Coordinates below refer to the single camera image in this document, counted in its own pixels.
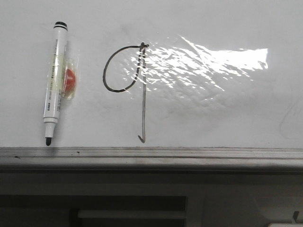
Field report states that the white whiteboard with aluminium frame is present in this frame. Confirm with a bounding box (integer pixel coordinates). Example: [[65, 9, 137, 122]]
[[0, 0, 303, 171]]

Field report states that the white whiteboard marker black tip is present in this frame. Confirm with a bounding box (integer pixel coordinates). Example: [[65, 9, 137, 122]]
[[43, 21, 68, 146]]

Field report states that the white cabinet below whiteboard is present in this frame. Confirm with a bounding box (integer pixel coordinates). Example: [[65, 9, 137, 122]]
[[0, 172, 303, 227]]

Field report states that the red magnet taped to marker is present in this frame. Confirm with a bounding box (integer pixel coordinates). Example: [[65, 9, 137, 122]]
[[62, 57, 78, 100]]

